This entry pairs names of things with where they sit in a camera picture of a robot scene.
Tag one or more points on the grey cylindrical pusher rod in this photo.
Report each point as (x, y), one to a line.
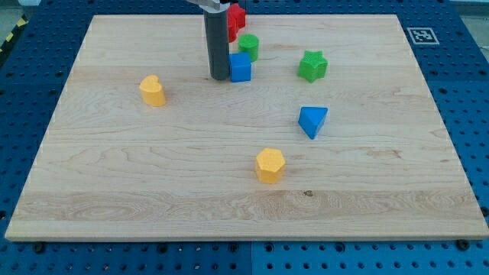
(216, 26)

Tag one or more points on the yellow heart block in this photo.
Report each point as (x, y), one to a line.
(152, 91)

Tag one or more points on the red block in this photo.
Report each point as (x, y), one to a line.
(236, 21)

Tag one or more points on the green cylinder block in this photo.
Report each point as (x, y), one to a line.
(249, 43)

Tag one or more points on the blue cube block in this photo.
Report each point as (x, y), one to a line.
(240, 67)

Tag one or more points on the green star block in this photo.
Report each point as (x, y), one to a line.
(312, 66)

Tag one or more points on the blue triangle block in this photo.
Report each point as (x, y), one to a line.
(311, 120)

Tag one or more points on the yellow hexagon block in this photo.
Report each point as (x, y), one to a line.
(270, 165)

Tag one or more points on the wooden board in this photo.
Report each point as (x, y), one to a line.
(112, 168)

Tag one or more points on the white fiducial marker tag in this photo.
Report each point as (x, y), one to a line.
(422, 36)

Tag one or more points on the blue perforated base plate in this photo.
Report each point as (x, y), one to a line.
(40, 60)

